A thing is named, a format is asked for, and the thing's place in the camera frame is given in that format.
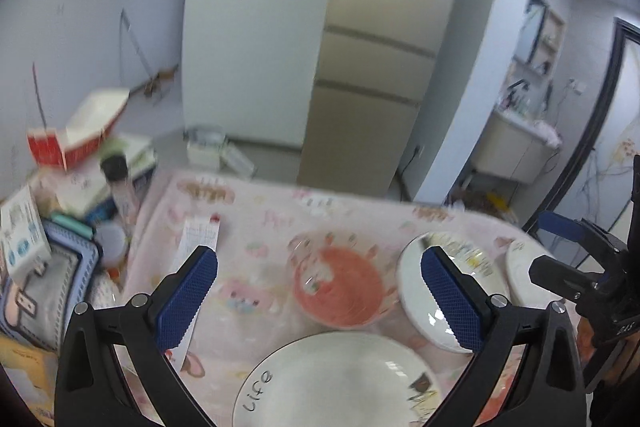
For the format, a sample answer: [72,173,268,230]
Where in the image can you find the white box on floor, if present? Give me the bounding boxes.
[183,126,257,179]

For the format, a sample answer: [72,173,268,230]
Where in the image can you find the gold three-door refrigerator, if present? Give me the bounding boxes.
[297,0,454,197]

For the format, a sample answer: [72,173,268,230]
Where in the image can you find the white red paper leaflet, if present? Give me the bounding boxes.
[158,215,220,378]

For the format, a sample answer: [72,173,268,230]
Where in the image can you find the red white paper box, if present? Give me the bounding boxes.
[27,88,130,171]

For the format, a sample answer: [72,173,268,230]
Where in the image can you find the white plate with cartoon print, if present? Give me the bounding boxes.
[396,232,510,355]

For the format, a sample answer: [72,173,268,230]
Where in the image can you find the stack of books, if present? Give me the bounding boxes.
[28,133,156,218]

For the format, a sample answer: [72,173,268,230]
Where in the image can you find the beige bathroom vanity cabinet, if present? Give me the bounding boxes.
[470,109,563,185]

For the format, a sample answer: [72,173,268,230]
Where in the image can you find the plain white plate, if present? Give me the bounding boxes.
[506,239,561,309]

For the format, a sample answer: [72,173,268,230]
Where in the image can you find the pink cartoon tablecloth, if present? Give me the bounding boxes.
[122,171,533,426]

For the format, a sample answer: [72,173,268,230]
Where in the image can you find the white plate with life text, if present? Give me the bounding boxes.
[232,332,442,427]

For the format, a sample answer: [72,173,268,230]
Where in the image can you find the grey blue stitched bag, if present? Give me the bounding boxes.
[1,220,102,352]

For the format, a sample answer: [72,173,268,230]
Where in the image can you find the bathroom mirror cabinet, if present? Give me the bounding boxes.
[514,0,566,79]

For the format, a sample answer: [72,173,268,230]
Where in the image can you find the white round jar lid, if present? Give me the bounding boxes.
[94,221,128,269]

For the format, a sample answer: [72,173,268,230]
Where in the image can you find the pink strawberry ceramic bowl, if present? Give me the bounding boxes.
[286,229,398,329]

